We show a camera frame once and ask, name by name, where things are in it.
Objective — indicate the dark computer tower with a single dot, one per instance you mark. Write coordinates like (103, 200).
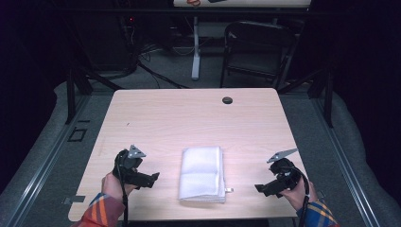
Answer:
(104, 38)

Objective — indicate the white-legged background desk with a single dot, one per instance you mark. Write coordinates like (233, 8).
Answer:
(196, 47)

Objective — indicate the person's right hand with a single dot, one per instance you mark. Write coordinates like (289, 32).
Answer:
(298, 197)

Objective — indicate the black folding chair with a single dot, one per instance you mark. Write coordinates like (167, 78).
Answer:
(258, 47)

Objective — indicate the grey tape strip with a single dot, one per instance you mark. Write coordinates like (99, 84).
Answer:
(75, 199)

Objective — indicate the black curtain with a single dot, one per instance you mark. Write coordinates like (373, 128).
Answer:
(369, 78)
(28, 78)

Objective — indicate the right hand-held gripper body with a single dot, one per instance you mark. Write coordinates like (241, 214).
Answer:
(285, 175)

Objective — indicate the black horizontal frame bar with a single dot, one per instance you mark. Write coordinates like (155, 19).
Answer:
(189, 11)

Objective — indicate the black metal frame post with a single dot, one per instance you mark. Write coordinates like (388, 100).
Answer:
(328, 101)
(70, 97)

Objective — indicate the orange object on desk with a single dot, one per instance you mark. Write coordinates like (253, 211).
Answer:
(193, 2)

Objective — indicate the metal zipper pull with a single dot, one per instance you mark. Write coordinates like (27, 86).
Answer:
(229, 189)

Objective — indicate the person's left hand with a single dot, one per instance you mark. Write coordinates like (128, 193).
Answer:
(111, 188)

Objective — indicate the white mesh zipper bag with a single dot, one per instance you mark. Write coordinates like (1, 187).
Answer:
(201, 173)

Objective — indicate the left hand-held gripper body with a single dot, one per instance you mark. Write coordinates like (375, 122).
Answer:
(126, 165)

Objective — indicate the grey metal floor rail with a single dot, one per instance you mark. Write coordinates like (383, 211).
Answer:
(44, 164)
(343, 164)

